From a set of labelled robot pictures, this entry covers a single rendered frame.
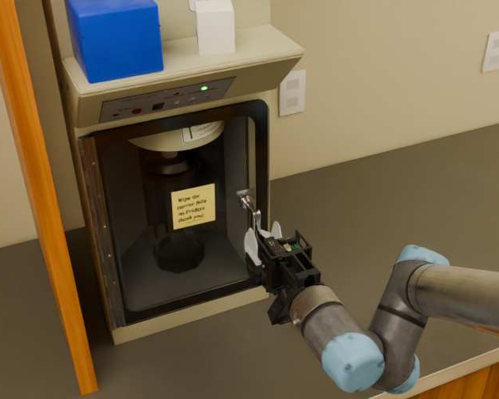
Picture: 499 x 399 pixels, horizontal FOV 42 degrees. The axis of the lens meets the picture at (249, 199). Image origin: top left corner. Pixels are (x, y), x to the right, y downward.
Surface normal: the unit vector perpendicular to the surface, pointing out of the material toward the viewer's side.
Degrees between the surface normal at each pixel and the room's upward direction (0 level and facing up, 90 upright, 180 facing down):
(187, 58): 0
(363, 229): 0
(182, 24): 90
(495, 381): 90
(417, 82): 90
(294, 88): 90
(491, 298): 66
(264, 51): 0
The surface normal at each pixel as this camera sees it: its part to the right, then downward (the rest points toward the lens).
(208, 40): 0.12, 0.56
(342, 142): 0.40, 0.52
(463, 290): -0.91, -0.36
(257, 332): -0.01, -0.83
